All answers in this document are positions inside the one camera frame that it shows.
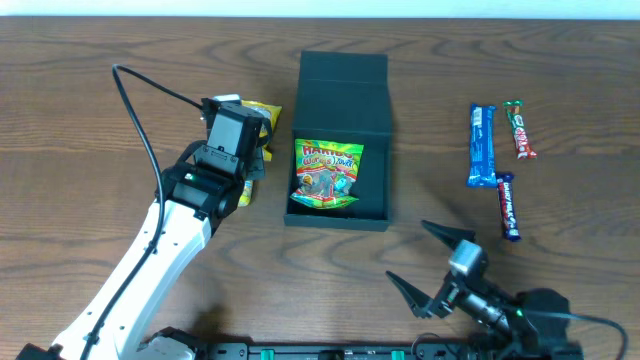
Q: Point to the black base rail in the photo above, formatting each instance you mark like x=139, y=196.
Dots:
x=422, y=351

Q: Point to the green red Milo bar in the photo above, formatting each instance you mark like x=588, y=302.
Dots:
x=513, y=109

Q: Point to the yellow Mentos bottle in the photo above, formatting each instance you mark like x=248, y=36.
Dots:
x=246, y=196

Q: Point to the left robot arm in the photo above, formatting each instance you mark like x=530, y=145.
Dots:
x=195, y=194

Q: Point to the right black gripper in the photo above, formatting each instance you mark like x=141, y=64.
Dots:
x=445, y=291

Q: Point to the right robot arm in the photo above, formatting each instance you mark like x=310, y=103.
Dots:
x=522, y=326

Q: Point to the purple Dairy Milk bar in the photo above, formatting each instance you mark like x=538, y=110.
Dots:
x=506, y=199

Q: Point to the blue Oreo cookie pack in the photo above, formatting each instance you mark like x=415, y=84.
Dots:
x=481, y=147

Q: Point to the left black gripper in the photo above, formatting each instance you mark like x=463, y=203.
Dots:
x=258, y=163

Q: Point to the Haribo gummy candy bag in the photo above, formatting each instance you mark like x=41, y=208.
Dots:
x=325, y=173

